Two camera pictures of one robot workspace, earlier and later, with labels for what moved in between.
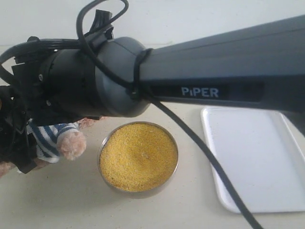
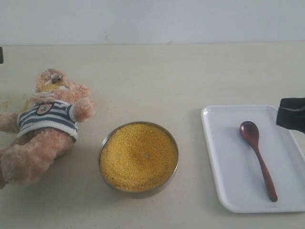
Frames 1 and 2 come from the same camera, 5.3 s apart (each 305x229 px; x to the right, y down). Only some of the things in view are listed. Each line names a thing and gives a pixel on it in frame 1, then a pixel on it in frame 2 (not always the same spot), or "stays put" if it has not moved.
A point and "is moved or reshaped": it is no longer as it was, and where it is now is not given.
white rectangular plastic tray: [261, 154] stays put
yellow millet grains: [138, 156] stays put
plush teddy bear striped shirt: [66, 140] is moved or reshaped
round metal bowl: [137, 157] stays put
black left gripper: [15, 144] to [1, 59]
